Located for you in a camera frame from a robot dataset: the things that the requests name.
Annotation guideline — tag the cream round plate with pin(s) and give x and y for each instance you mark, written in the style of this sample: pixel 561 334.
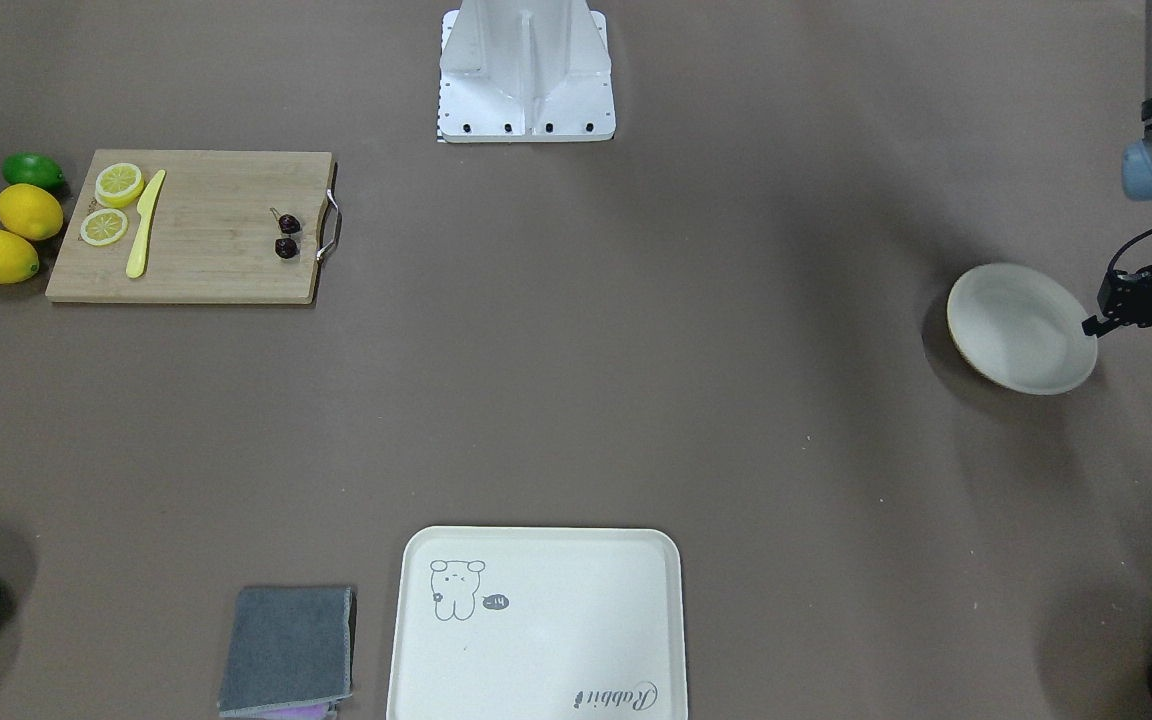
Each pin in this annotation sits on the cream round plate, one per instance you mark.
pixel 1021 330

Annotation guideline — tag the cream rabbit tray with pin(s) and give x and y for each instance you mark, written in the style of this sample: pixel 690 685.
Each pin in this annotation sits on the cream rabbit tray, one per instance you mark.
pixel 539 623

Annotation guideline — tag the grey folded cloth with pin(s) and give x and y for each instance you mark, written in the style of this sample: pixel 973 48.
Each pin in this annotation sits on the grey folded cloth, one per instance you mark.
pixel 289 653

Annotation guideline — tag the yellow plastic knife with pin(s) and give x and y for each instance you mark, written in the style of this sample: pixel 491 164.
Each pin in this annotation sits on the yellow plastic knife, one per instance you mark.
pixel 146 205

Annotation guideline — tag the bamboo cutting board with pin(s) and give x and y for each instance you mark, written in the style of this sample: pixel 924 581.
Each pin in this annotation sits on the bamboo cutting board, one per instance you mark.
pixel 212 241

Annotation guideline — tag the lemon slice near lime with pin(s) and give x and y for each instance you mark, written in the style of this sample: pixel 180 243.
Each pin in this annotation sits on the lemon slice near lime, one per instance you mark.
pixel 119 185

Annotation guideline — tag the lemon slice near lemons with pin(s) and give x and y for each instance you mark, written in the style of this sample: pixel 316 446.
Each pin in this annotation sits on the lemon slice near lemons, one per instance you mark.
pixel 104 226

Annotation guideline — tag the yellow lemon near lime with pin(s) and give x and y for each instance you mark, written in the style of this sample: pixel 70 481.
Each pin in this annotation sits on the yellow lemon near lime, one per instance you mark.
pixel 30 212

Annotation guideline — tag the green lime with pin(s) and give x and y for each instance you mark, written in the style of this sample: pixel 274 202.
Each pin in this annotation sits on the green lime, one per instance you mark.
pixel 31 168

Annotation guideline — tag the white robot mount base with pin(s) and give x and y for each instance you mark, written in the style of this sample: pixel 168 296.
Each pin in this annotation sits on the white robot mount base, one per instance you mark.
pixel 525 72

